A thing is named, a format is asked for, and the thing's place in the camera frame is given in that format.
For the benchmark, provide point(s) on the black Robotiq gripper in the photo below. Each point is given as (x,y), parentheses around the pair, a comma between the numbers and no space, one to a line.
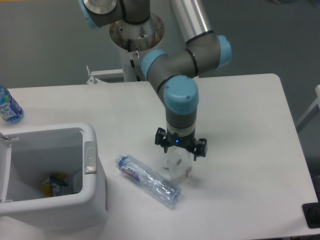
(198,147)

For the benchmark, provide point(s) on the crushed clear plastic water bottle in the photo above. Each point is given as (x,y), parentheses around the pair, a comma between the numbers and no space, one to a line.
(155,184)

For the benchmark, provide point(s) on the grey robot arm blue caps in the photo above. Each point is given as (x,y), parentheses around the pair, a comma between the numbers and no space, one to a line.
(171,76)

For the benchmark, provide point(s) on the yellow and blue trash wrappers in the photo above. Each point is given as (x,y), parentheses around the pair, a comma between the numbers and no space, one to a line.
(56,185)

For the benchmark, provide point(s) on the white plastic trash can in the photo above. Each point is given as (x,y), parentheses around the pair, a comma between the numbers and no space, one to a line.
(29,155)

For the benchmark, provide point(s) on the blue labelled drink bottle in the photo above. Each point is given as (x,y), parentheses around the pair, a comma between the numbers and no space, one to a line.
(10,111)

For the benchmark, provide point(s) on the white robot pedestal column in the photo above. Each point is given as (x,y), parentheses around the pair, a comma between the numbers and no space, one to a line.
(134,41)

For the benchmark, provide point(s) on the white frame at right edge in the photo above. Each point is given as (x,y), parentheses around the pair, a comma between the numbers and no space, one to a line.
(310,112)

